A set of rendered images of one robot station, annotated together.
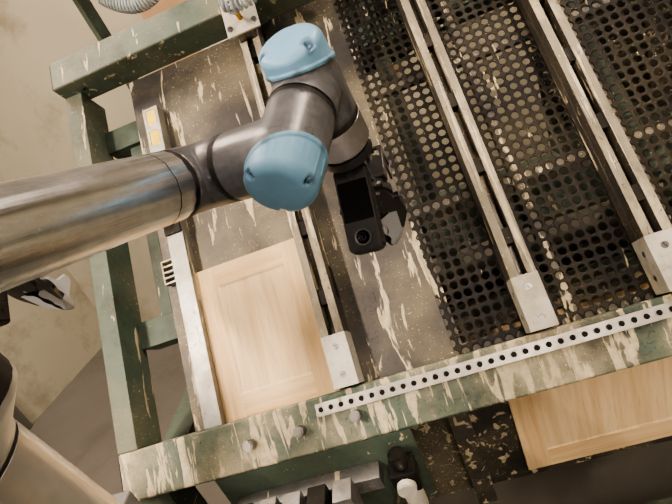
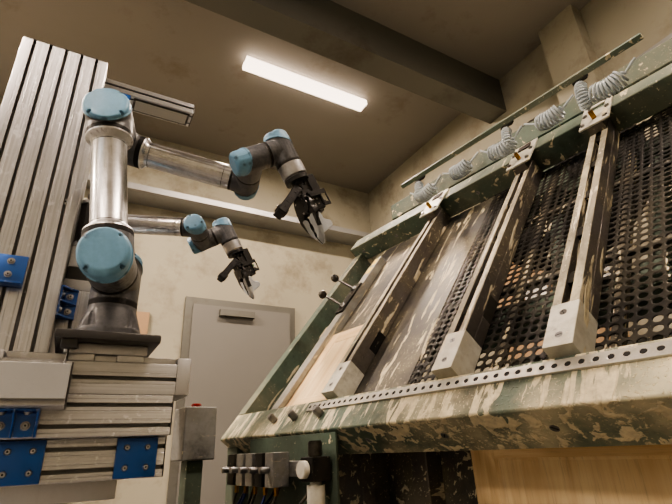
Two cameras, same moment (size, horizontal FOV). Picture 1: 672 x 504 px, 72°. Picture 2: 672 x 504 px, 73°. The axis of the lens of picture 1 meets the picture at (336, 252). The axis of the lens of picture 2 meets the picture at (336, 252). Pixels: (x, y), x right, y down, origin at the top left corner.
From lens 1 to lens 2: 1.25 m
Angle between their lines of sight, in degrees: 62
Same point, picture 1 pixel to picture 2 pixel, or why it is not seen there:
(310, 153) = (241, 152)
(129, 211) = (202, 166)
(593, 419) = not seen: outside the picture
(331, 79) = (276, 142)
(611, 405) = not seen: outside the picture
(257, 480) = (263, 449)
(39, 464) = (119, 143)
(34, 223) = (176, 155)
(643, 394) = not seen: outside the picture
